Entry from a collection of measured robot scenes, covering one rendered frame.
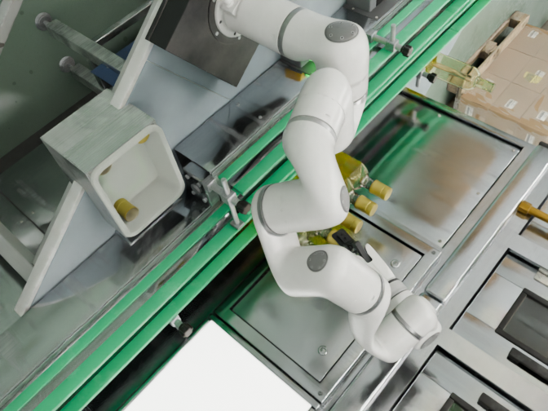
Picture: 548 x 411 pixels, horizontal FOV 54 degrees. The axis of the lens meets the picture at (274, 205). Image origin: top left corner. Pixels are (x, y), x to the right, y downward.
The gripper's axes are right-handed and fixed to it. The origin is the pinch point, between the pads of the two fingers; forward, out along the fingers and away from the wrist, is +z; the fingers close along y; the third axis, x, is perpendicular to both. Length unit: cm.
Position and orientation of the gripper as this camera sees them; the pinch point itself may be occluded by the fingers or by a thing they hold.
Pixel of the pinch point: (342, 242)
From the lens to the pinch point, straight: 123.8
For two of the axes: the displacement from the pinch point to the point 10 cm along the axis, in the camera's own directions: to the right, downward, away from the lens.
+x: -8.3, 5.0, -2.5
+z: -5.5, -6.4, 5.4
